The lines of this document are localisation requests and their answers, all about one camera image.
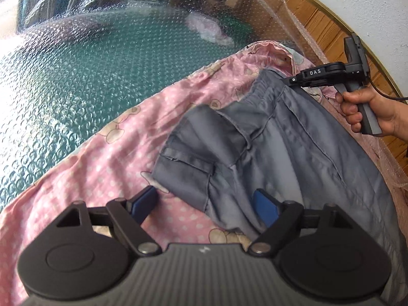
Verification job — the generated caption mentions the grey trousers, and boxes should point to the grey trousers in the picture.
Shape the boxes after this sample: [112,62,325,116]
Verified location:
[152,69,407,305]

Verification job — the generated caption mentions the person's right hand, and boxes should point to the person's right hand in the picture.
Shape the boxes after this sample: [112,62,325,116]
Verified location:
[335,86,408,142]

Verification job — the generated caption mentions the pink teddy bear quilt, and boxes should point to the pink teddy bear quilt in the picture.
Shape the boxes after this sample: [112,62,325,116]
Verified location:
[0,39,408,306]

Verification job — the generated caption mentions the white plastic bag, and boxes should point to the white plastic bag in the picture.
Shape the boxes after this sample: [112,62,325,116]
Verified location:
[185,12,234,46]

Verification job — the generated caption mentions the clear bubble wrap sheet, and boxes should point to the clear bubble wrap sheet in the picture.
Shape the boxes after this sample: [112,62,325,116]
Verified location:
[0,0,408,205]

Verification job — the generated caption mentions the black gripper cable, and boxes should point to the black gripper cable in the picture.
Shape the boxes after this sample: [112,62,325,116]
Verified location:
[368,79,408,101]

